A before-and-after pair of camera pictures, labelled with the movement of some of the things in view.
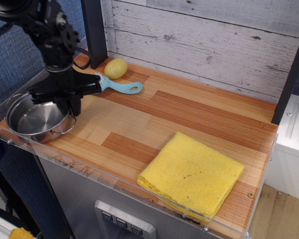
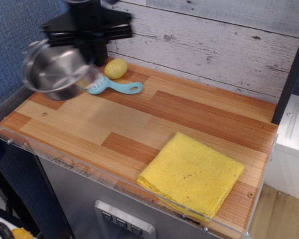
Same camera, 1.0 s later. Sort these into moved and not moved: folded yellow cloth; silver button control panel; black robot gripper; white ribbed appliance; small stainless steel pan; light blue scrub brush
Moved: black robot gripper; small stainless steel pan
Not moved: light blue scrub brush; white ribbed appliance; folded yellow cloth; silver button control panel
